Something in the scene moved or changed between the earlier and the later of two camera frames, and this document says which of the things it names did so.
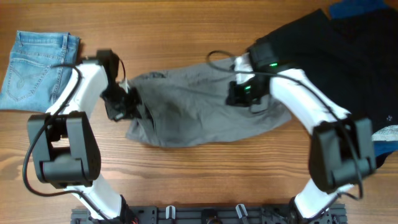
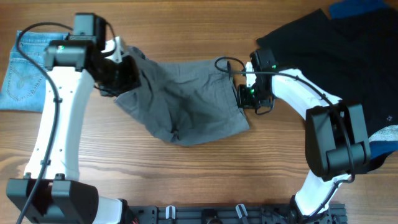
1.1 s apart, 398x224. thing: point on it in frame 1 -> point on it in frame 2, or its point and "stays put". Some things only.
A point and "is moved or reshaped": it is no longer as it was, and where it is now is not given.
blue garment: x=386 y=139 stays put
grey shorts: x=183 y=106 is moved or reshaped
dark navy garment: x=353 y=58 stays put
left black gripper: x=125 y=104 -> x=125 y=76
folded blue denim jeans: x=32 y=84 stays put
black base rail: x=208 y=214 stays put
